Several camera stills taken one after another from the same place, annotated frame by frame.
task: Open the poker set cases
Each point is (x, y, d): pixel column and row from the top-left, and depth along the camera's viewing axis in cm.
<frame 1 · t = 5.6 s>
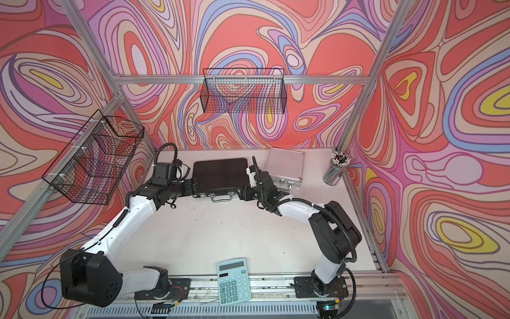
left hand: (194, 185, 84), fingers open
right hand: (242, 192, 89), fingers open
silver poker set case: (286, 167, 107), point 6 cm above the table
silver pencil cup: (339, 161, 93), point 19 cm above the table

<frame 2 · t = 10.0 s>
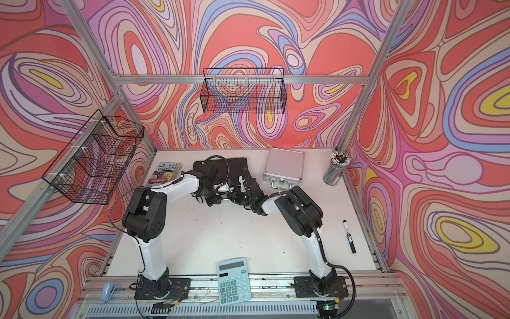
left hand: (219, 199, 97), fingers closed
right hand: (227, 199, 96), fingers closed
treehouse paperback book: (164, 173, 107), point 4 cm above the table
black marker pen: (349, 237, 87), on the table
the other named things where they were.

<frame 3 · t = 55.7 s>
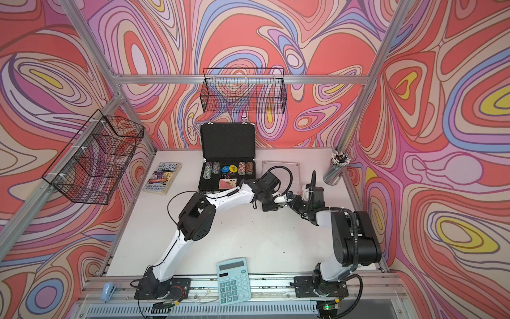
left hand: (278, 204, 95), fingers open
right hand: (288, 205, 95), fingers closed
black poker set case: (228, 155, 112), point 7 cm above the table
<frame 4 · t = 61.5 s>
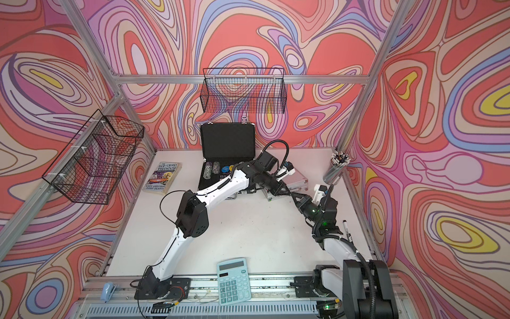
left hand: (290, 192, 85), fingers closed
right hand: (291, 198, 85), fingers closed
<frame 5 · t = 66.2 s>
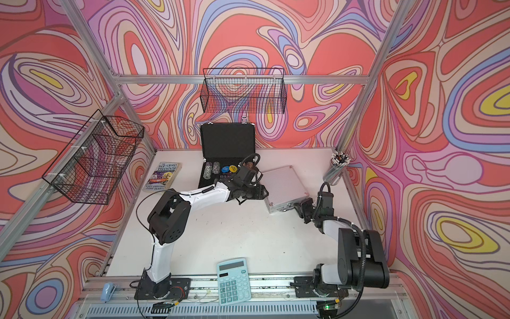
left hand: (268, 195, 92), fingers open
right hand: (293, 207, 91), fingers closed
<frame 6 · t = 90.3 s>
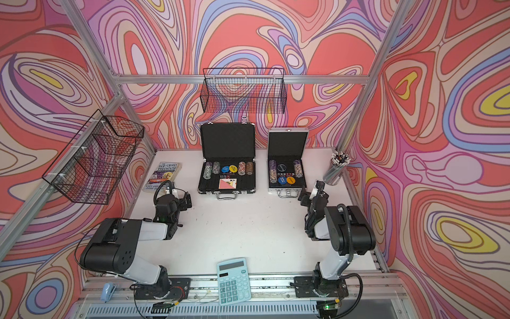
left hand: (179, 194, 94), fingers open
right hand: (311, 191, 94), fingers open
silver poker set case: (286, 161, 114), point 3 cm above the table
blue small blind button: (282, 180, 106), point 2 cm above the table
red dice row: (285, 175, 107), point 3 cm above the table
purple tan chip stack: (273, 175, 106), point 4 cm above the table
red white chip stack: (242, 168, 108), point 5 cm above the table
